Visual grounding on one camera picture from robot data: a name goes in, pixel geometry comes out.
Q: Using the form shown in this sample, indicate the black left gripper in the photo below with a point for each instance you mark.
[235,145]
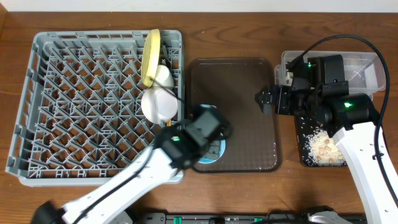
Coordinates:
[224,128]

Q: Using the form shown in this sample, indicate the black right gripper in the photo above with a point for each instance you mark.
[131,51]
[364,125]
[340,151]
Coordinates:
[285,91]

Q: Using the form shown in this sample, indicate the pink bowl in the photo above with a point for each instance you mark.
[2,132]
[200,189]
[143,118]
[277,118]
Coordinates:
[159,105]

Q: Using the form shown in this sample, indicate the white cup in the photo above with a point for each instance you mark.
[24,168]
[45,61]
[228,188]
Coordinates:
[163,78]

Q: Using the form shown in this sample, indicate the yellow plate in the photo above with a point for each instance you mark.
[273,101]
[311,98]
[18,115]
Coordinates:
[150,57]

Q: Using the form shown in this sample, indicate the light blue bowl with rice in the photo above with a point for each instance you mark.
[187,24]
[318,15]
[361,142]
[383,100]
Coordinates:
[209,162]

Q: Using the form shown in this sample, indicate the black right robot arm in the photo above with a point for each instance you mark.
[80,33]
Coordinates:
[356,128]

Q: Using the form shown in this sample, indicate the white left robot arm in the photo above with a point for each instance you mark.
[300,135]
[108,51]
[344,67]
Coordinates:
[173,150]

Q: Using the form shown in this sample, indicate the grey plastic dishwasher rack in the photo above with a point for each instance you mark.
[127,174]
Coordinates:
[79,120]

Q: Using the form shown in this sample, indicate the dark brown serving tray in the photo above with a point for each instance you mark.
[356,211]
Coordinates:
[230,84]

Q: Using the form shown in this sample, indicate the black plastic tray bin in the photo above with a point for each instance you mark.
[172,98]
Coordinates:
[305,125]

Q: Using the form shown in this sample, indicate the spilled rice pile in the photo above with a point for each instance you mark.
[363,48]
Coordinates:
[321,150]

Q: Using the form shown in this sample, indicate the clear plastic bin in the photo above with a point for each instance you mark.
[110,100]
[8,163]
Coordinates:
[363,71]

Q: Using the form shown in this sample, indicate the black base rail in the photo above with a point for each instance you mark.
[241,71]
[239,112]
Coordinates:
[320,214]

